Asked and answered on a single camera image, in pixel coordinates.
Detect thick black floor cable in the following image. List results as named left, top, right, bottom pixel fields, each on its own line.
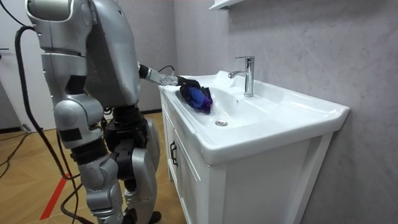
left=13, top=26, right=94, bottom=224

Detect black cabinet handle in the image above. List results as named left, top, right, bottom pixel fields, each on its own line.
left=169, top=140, right=179, bottom=167

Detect robot legs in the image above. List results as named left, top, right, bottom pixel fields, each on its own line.
left=104, top=117, right=162, bottom=224

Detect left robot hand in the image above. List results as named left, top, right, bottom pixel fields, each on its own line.
left=176, top=75, right=202, bottom=93

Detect thin black floor cable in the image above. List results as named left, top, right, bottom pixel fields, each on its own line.
left=0, top=130, right=32, bottom=180

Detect red floor tape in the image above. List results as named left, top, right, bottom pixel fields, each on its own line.
left=39, top=176, right=68, bottom=221

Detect robot body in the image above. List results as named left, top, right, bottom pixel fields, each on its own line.
left=83, top=0, right=149, bottom=150

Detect chrome faucet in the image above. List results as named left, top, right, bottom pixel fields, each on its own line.
left=228, top=55, right=256, bottom=98

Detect purple blue cloth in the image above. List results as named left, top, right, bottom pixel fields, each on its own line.
left=179, top=85, right=214, bottom=115

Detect white wall shelf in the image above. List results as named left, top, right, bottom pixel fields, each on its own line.
left=208, top=0, right=247, bottom=11

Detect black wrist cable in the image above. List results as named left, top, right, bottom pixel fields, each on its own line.
left=157, top=65, right=176, bottom=77

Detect white sink cabinet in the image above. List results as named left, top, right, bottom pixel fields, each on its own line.
left=158, top=70, right=351, bottom=224

